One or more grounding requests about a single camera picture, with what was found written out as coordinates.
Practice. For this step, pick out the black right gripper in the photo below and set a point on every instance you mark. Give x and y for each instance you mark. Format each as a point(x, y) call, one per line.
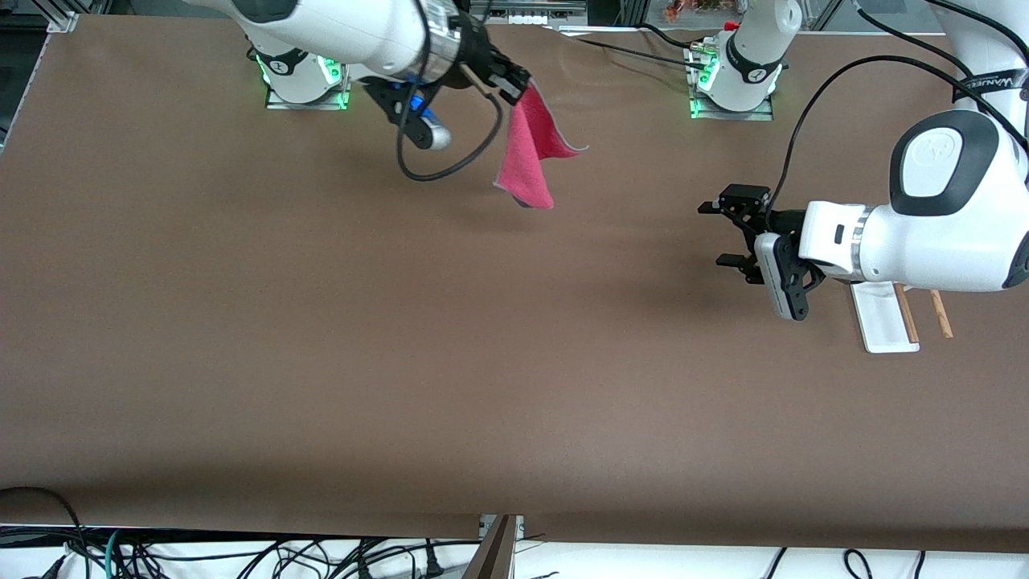
point(477, 59)

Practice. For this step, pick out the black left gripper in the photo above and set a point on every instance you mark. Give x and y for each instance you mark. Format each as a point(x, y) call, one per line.
point(778, 222)

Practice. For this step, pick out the pink and grey towel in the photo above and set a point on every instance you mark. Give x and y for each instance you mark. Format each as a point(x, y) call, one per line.
point(526, 153)

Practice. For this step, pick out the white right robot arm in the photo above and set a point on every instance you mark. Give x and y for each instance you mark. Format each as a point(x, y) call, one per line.
point(346, 32)

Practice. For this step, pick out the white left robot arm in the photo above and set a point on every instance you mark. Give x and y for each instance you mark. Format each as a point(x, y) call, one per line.
point(949, 233)

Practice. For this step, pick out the white rack base tray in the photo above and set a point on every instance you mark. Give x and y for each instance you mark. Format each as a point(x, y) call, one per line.
point(884, 326)

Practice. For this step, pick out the white flat sheet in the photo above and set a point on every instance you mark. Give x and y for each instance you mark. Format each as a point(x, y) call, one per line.
point(603, 31)

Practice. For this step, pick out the silver aluminium frame bar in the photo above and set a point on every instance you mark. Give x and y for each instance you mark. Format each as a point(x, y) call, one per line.
point(534, 10)

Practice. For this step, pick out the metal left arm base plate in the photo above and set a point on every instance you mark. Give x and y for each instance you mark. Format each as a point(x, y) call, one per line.
point(731, 115)

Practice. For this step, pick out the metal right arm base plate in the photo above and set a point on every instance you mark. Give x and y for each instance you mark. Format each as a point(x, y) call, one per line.
point(309, 103)

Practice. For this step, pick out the brown table post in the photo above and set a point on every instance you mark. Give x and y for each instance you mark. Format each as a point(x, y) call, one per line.
point(494, 555)

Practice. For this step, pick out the aluminium frame corner piece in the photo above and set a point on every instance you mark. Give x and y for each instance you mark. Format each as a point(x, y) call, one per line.
point(63, 22)

